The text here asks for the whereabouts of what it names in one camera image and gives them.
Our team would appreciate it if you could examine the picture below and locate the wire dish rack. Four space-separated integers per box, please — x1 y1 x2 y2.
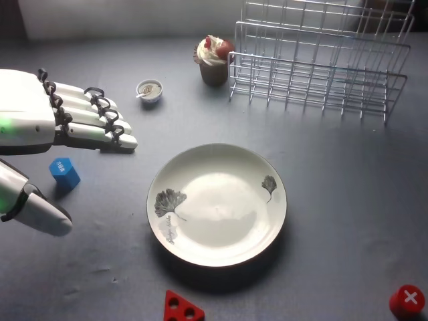
228 0 415 125

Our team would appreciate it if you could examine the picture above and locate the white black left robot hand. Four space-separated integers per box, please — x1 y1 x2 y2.
0 68 139 237

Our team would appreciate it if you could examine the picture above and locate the toy bowl of green soup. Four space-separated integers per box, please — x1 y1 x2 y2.
136 78 164 103

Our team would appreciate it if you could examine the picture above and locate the white plate with ginkgo leaves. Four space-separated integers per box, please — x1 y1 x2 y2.
146 143 288 268

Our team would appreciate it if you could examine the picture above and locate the white backdrop cloth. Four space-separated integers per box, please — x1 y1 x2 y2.
16 0 428 38

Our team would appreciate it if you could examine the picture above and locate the red cylinder block with cross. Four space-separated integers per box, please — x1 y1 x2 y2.
389 284 426 318

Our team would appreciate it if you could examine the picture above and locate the blue hexagonal block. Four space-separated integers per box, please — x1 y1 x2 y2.
48 156 82 192

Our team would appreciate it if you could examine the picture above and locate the toy cupcake with strawberries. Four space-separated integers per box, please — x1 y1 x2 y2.
193 34 236 87

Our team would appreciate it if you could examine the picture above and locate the red triangle block with holes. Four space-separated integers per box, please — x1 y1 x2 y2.
163 289 205 321

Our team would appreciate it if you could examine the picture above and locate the grey table cloth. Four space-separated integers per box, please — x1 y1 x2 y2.
0 31 428 321

